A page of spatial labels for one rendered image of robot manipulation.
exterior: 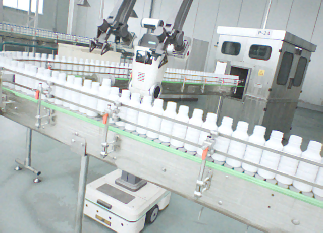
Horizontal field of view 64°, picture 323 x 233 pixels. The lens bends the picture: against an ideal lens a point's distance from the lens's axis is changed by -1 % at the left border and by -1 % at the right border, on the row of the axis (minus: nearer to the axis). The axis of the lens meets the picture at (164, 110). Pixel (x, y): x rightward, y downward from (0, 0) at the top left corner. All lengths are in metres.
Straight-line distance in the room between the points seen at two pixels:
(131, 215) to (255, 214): 1.11
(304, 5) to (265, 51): 8.75
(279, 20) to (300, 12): 0.86
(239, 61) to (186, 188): 3.97
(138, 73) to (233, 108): 3.18
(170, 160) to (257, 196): 0.34
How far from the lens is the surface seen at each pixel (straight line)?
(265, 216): 1.01
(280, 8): 13.35
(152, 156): 1.09
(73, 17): 11.90
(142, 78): 1.91
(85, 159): 1.41
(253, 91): 4.69
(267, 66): 4.64
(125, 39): 2.04
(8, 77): 1.76
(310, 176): 0.97
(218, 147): 0.99
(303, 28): 13.11
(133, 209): 1.96
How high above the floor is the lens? 1.36
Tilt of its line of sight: 13 degrees down
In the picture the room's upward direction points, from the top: 10 degrees clockwise
